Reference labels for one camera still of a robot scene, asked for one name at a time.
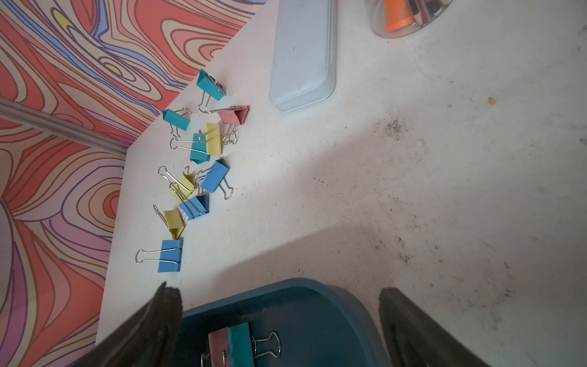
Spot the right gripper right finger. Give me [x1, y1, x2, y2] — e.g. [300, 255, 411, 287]
[378, 287, 487, 366]

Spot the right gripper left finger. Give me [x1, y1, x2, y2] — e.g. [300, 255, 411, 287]
[73, 283, 183, 366]

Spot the pink binder clip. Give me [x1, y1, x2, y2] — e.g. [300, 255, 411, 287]
[204, 106, 250, 125]
[200, 327, 231, 367]

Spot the blue binder clip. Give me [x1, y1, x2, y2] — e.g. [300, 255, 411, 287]
[196, 158, 234, 200]
[135, 239, 183, 273]
[179, 194, 209, 220]

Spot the dark teal storage tray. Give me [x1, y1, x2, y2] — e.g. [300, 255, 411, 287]
[171, 278, 390, 366]

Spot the teal binder clip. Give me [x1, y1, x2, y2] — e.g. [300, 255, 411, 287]
[197, 69, 226, 113]
[169, 136, 210, 165]
[227, 323, 282, 366]
[162, 107, 192, 138]

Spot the yellow binder clip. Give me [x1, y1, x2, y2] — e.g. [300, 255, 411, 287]
[153, 205, 185, 240]
[205, 123, 238, 156]
[157, 166, 196, 203]

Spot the light blue pencil case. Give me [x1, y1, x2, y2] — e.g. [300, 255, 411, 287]
[270, 0, 338, 113]

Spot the clear pen cup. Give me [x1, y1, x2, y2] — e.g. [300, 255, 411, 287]
[365, 0, 452, 38]

